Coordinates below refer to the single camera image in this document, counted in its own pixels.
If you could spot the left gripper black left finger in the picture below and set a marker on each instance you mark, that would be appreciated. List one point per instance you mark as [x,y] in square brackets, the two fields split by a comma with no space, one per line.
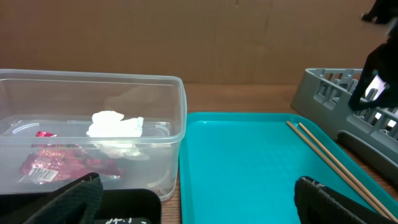
[76,202]

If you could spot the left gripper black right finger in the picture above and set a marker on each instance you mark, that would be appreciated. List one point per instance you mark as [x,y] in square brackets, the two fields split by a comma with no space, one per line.
[319,204]

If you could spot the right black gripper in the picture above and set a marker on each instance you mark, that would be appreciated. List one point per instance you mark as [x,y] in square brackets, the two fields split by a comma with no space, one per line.
[382,60]

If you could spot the wooden chopstick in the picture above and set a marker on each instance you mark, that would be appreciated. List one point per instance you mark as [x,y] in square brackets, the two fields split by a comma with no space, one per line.
[349,174]
[333,166]

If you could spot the red snack wrapper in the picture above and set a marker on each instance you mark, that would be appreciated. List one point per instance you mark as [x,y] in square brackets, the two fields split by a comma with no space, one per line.
[52,163]

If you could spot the white tissue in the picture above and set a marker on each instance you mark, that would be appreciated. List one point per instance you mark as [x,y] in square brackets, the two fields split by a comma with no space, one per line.
[111,124]

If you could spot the white round plate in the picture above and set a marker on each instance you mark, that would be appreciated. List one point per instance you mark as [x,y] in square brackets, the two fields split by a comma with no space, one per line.
[373,91]

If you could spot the grey dishwasher rack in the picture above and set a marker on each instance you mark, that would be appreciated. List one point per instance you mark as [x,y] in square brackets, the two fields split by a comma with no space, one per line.
[323,97]

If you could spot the black tray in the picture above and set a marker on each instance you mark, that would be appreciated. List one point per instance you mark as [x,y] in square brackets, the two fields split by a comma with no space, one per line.
[128,205]

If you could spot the clear plastic bin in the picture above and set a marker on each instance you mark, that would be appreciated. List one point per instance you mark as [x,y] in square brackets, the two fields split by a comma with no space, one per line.
[53,107]

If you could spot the teal plastic tray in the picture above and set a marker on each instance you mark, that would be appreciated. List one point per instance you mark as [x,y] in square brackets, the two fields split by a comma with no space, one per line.
[242,168]

